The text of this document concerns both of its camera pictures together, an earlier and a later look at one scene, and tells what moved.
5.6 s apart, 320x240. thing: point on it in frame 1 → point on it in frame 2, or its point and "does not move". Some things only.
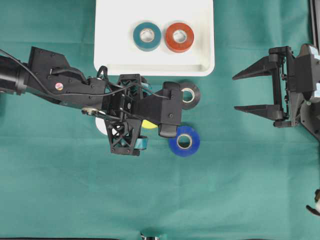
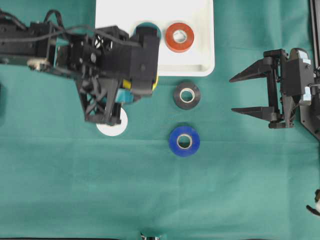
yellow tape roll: (147, 124) → (127, 84)
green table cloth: (60, 179) does not move
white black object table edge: (316, 210) does not move
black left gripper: (122, 106) → (80, 57)
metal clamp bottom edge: (142, 237) does not move
